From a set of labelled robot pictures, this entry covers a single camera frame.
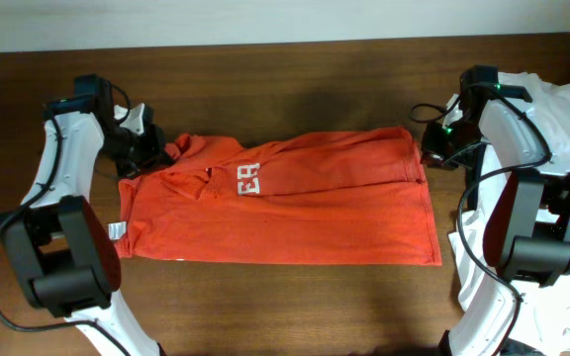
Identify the red orange soccer t-shirt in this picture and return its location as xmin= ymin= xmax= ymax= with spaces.
xmin=115 ymin=127 xmax=441 ymax=266

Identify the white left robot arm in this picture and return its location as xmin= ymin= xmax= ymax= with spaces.
xmin=0 ymin=94 xmax=164 ymax=355

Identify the white printed t-shirt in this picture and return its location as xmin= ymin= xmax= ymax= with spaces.
xmin=446 ymin=71 xmax=570 ymax=356

